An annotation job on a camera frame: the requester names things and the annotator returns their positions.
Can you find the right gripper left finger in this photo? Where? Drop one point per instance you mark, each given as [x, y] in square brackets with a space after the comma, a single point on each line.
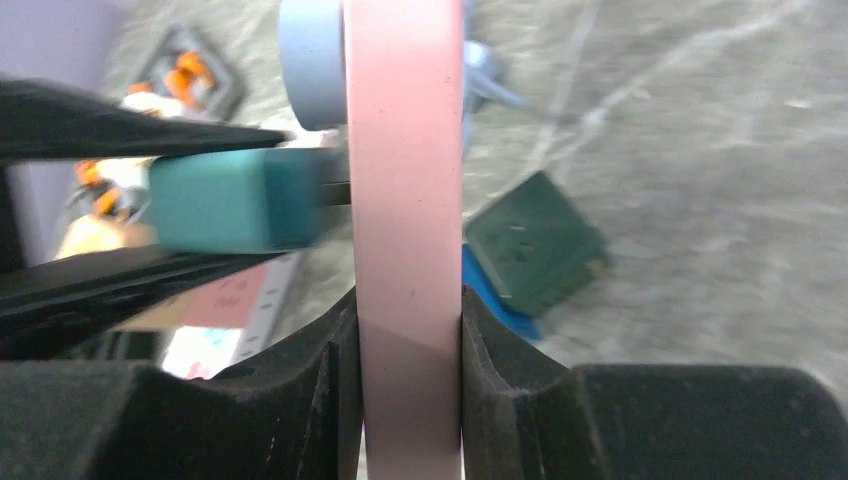
[292, 411]

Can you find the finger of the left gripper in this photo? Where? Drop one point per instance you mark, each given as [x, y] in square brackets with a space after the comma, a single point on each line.
[46, 121]
[50, 308]

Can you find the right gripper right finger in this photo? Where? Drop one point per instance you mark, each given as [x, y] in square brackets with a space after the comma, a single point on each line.
[526, 416]

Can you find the white power strip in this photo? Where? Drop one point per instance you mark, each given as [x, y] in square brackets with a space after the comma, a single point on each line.
[231, 319]

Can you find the blue cube adapter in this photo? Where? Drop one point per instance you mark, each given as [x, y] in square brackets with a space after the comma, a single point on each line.
[474, 277]

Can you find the grey tool tray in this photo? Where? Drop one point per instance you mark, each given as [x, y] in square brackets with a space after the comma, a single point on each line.
[189, 74]

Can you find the green cube adapter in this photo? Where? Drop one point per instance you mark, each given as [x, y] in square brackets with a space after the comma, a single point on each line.
[535, 248]

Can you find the teal plug adapter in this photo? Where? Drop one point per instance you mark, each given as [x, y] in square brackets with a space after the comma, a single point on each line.
[246, 201]

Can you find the pink power strip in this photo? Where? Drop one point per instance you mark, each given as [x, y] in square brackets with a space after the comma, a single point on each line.
[404, 85]

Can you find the tan cube socket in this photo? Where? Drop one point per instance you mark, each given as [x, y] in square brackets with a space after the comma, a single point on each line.
[91, 234]

